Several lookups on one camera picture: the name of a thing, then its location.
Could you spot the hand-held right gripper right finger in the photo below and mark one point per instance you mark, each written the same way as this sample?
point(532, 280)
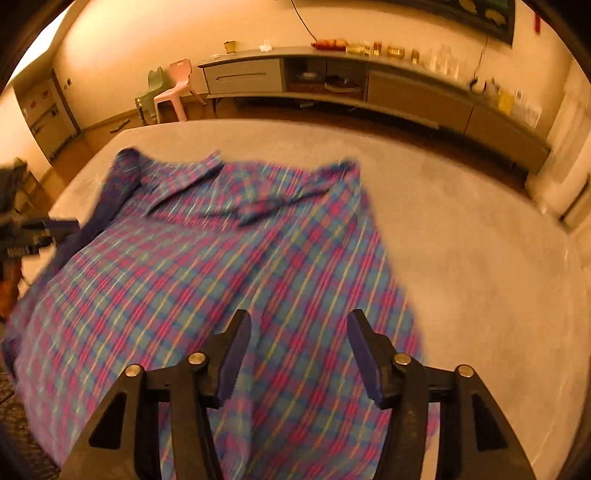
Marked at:
point(364, 357)

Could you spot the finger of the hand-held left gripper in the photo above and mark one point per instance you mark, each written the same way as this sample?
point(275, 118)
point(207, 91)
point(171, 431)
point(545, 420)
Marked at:
point(60, 228)

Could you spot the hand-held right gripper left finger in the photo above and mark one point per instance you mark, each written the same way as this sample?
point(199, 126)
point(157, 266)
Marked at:
point(233, 357)

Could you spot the plaid shirt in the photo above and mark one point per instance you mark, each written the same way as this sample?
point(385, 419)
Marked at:
point(207, 258)

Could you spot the person's left hand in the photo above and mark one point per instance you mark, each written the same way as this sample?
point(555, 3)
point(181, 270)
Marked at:
point(9, 290)

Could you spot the grey door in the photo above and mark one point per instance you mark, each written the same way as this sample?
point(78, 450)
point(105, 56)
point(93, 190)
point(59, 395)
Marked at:
point(48, 115)

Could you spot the green plastic chair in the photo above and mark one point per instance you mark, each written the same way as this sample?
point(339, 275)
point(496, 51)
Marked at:
point(150, 94)

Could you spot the pink plastic chair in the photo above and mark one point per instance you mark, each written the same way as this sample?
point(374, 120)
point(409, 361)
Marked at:
point(178, 85)

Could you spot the dark patterned rug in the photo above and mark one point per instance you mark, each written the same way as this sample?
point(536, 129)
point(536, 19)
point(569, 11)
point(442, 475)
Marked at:
point(23, 429)

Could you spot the yellow cup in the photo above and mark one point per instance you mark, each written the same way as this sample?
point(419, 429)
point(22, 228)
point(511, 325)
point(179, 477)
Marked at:
point(231, 47)

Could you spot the long grey sideboard cabinet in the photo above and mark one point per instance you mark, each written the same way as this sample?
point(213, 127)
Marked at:
point(415, 92)

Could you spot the small white object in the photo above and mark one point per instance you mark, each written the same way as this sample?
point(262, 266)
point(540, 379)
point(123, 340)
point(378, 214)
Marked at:
point(265, 46)

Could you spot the white bulky object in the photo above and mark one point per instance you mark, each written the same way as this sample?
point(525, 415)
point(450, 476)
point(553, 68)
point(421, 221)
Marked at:
point(568, 152)

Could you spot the yellow packet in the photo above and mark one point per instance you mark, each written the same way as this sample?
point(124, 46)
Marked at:
point(506, 102)

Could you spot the white papers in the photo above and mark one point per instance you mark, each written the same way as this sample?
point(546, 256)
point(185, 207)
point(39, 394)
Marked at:
point(526, 110)

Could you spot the kettle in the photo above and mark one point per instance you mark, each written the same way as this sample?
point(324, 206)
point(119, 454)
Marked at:
point(485, 86)

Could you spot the wide amber jar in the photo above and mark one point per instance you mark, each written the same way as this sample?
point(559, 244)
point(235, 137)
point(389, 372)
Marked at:
point(395, 51)

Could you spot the group of clear glasses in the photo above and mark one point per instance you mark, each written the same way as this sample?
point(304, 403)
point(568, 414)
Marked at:
point(443, 60)

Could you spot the yellow glass container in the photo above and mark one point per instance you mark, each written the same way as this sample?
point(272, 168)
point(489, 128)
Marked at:
point(358, 49)

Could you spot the small brown jar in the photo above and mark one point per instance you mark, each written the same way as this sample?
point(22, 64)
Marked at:
point(377, 48)

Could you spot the plate of fruit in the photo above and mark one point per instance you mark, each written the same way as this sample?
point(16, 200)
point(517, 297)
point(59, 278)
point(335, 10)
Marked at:
point(330, 43)

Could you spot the dark wall picture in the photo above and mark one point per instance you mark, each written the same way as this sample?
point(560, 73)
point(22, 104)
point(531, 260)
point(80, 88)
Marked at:
point(461, 11)

